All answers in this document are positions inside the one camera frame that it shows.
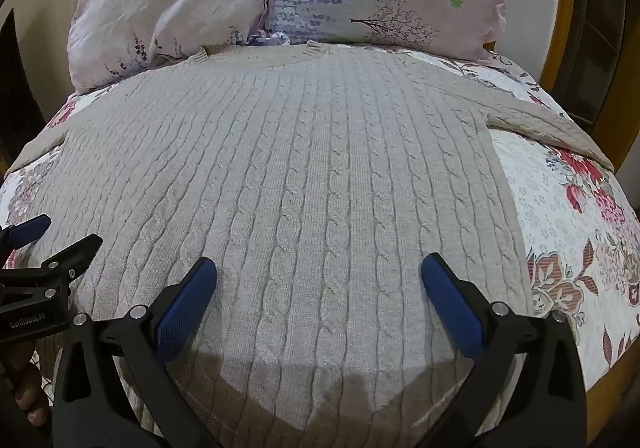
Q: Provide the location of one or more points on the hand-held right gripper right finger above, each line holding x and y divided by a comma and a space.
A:
452, 300

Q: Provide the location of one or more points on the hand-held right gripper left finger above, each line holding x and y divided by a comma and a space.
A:
181, 300

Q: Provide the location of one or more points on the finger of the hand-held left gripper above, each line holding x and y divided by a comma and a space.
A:
70, 255
30, 229

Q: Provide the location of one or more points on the person's left hand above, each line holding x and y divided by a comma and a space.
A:
27, 388

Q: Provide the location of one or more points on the floral bed sheet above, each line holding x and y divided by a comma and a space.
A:
565, 238

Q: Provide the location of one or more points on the wooden bed frame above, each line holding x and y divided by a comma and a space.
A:
587, 52

